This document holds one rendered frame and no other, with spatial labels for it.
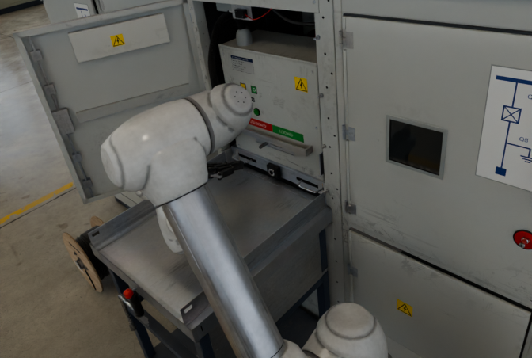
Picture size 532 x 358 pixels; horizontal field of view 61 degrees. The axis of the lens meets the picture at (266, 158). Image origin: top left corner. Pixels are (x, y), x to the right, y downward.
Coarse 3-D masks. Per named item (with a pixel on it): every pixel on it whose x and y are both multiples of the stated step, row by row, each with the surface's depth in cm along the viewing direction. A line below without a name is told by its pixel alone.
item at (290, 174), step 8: (232, 152) 205; (240, 152) 200; (248, 152) 196; (248, 160) 199; (256, 160) 194; (264, 160) 190; (264, 168) 193; (280, 168) 185; (288, 168) 182; (288, 176) 184; (296, 176) 180; (304, 176) 177; (312, 176) 175; (304, 184) 179; (312, 184) 176
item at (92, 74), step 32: (32, 32) 156; (64, 32) 163; (96, 32) 164; (128, 32) 169; (160, 32) 173; (192, 32) 178; (32, 64) 163; (64, 64) 167; (96, 64) 172; (128, 64) 176; (160, 64) 181; (192, 64) 187; (64, 96) 172; (96, 96) 177; (128, 96) 182; (160, 96) 185; (64, 128) 175; (96, 128) 183; (96, 160) 189; (96, 192) 195
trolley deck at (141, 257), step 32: (224, 192) 186; (256, 192) 184; (288, 192) 181; (256, 224) 167; (320, 224) 166; (96, 256) 170; (128, 256) 160; (160, 256) 158; (288, 256) 156; (160, 288) 145; (192, 288) 144
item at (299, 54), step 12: (252, 36) 182; (264, 36) 180; (276, 36) 178; (288, 36) 176; (300, 36) 175; (240, 48) 170; (252, 48) 169; (264, 48) 168; (276, 48) 166; (288, 48) 164; (300, 48) 163; (312, 48) 161; (300, 60) 151; (312, 60) 151; (324, 180) 171
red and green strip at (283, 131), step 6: (252, 120) 185; (258, 120) 182; (258, 126) 184; (264, 126) 181; (270, 126) 179; (276, 126) 176; (276, 132) 178; (282, 132) 175; (288, 132) 173; (294, 132) 170; (294, 138) 172; (300, 138) 170
